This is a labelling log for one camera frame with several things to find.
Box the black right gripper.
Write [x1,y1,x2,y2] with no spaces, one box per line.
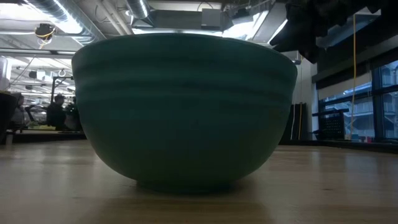
[269,0,384,64]

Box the large green ceramic bowl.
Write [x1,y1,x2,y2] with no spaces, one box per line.
[71,33,299,192]

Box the black upright panel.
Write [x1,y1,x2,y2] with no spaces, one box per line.
[279,102,308,145]

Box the black perforated crate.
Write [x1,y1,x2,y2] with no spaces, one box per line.
[312,108,350,141]

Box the grey ceiling box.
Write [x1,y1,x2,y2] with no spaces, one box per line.
[201,8,225,28]

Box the black window ledge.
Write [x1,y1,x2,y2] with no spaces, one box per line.
[277,139,398,154]

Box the bright ceiling light panel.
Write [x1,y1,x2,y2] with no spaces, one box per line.
[131,27,223,35]

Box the person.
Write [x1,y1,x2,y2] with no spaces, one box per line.
[46,93,67,131]
[11,95,26,127]
[64,96,82,132]

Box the rectangular metal air duct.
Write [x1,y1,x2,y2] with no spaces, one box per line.
[251,2,289,45]

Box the dark window frame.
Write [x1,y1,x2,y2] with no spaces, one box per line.
[317,58,398,144]

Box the round silver air duct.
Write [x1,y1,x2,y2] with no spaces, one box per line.
[125,0,150,20]

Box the large spiral silver duct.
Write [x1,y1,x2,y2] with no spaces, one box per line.
[28,0,108,47]

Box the black metal stand frame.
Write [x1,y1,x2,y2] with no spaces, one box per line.
[50,75,76,103]

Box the yellow black cable reel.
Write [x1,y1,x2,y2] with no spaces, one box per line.
[34,22,57,40]

